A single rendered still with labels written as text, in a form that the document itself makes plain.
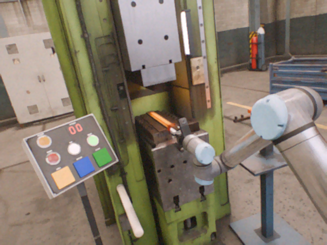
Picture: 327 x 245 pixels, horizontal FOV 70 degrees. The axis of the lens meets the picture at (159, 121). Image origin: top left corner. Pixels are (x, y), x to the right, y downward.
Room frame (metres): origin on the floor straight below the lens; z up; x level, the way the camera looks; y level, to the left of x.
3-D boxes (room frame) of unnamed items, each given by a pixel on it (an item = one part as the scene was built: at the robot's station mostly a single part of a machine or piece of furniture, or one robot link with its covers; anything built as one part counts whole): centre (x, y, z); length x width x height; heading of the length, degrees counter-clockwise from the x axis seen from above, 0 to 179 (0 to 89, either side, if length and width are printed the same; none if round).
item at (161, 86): (1.56, 0.01, 1.24); 0.30 x 0.07 x 0.06; 18
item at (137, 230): (1.12, 0.26, 0.62); 0.44 x 0.05 x 0.05; 18
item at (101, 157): (1.04, 0.31, 1.01); 0.07 x 0.05 x 0.07; 133
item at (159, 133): (1.51, 0.02, 0.96); 0.42 x 0.20 x 0.09; 18
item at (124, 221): (1.31, 0.34, 0.36); 0.09 x 0.07 x 0.12; 108
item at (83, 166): (0.97, 0.38, 1.01); 0.07 x 0.05 x 0.07; 133
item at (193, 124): (1.43, -0.19, 0.95); 0.12 x 0.08 x 0.06; 18
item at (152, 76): (1.51, 0.02, 1.32); 0.42 x 0.20 x 0.10; 18
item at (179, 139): (1.16, -0.12, 0.97); 0.12 x 0.08 x 0.09; 18
